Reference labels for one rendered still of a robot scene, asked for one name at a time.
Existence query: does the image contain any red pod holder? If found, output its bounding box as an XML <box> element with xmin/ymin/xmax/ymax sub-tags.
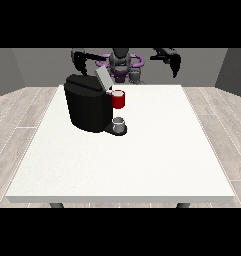
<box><xmin>110</xmin><ymin>89</ymin><xmax>127</xmax><ymax>110</ymax></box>

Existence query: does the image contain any black coffee machine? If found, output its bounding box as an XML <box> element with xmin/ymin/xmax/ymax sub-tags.
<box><xmin>63</xmin><ymin>73</ymin><xmax>128</xmax><ymax>136</ymax></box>

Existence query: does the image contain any pale grey machine lid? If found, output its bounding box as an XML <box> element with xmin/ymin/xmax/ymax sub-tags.
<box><xmin>94</xmin><ymin>65</ymin><xmax>114</xmax><ymax>92</ymax></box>

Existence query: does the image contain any small grey cup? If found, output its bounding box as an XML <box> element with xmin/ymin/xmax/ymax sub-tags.
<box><xmin>111</xmin><ymin>116</ymin><xmax>127</xmax><ymax>134</ymax></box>

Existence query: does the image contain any grey purple robot trunk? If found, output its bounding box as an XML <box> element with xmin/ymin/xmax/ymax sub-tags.
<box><xmin>95</xmin><ymin>48</ymin><xmax>147</xmax><ymax>86</ymax></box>

